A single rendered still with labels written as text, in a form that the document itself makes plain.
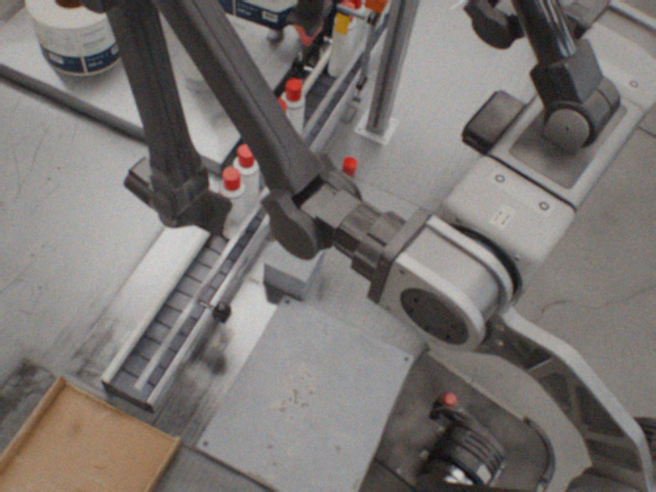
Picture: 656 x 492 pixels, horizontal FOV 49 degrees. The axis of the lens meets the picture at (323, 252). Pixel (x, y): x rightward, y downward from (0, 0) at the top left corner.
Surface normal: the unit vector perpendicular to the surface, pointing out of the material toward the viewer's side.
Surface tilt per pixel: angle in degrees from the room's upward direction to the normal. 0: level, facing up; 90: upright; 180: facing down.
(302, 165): 44
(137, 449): 0
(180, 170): 78
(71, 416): 0
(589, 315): 0
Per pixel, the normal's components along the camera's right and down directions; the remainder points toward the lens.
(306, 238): -0.60, 0.64
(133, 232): 0.09, -0.50
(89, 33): 0.44, 0.80
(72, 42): 0.07, 0.87
